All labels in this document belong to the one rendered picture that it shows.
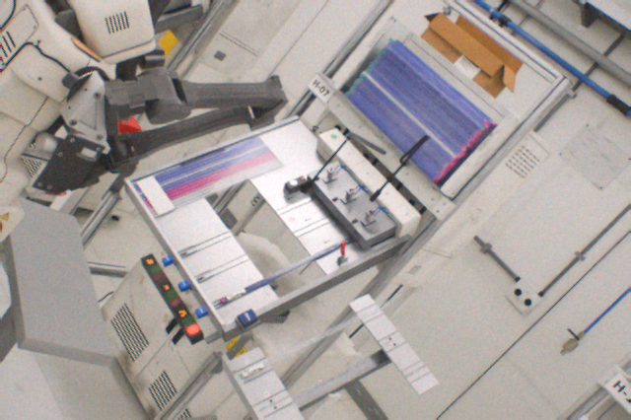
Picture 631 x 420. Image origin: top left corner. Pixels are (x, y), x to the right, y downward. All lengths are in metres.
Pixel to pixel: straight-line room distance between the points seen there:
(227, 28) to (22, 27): 1.79
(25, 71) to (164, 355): 1.41
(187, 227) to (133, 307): 0.60
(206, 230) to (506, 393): 1.99
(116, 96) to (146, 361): 1.45
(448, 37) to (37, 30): 1.68
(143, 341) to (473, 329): 1.80
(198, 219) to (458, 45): 1.20
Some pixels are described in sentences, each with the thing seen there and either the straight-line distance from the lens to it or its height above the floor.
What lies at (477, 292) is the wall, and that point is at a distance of 3.71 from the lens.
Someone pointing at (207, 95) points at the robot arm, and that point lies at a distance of 1.56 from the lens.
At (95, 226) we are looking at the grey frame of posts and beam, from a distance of 2.50.
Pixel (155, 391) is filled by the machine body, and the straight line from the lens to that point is 2.64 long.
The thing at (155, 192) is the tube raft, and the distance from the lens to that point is 2.34.
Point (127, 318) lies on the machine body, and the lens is 2.76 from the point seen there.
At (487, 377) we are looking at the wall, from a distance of 3.69.
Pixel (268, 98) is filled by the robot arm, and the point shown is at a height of 1.35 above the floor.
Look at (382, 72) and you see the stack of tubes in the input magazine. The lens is 2.41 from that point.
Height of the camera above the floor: 1.64
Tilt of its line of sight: 15 degrees down
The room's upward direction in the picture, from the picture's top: 41 degrees clockwise
